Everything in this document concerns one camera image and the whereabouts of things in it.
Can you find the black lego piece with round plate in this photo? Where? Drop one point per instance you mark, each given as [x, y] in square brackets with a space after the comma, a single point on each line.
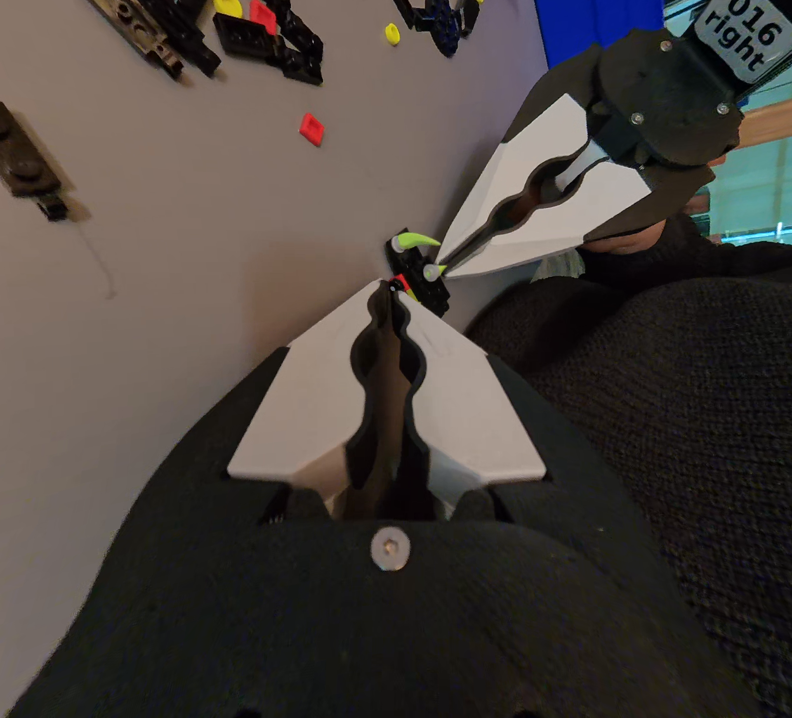
[439, 18]

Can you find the red lego tile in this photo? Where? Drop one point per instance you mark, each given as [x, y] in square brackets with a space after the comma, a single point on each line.
[311, 130]

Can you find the small yellow lego piece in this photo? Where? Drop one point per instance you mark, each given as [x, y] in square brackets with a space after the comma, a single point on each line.
[392, 34]

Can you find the person's right hand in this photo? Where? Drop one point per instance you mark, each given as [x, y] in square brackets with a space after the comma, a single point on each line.
[625, 242]

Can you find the dark lego plate with clip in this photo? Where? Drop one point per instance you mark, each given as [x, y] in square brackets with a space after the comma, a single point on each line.
[25, 164]

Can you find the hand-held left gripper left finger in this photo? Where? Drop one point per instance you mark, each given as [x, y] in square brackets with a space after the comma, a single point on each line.
[303, 408]

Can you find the black lego assembly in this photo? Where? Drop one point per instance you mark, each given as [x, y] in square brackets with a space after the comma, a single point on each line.
[421, 291]

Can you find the person's dark knit sweater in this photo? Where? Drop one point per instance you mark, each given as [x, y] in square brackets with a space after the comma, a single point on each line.
[680, 433]

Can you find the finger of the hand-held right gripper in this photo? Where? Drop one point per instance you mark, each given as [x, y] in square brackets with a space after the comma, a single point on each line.
[532, 142]
[581, 210]

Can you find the lime green lego horn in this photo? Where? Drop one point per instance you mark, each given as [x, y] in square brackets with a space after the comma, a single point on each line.
[433, 271]
[413, 241]

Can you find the pile of loose lego pieces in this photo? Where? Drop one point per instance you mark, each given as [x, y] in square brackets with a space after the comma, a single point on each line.
[185, 6]

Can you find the person's right forearm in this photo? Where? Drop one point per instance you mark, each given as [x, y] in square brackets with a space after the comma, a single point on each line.
[687, 260]

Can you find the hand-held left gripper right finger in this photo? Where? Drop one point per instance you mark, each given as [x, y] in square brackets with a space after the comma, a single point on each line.
[476, 421]

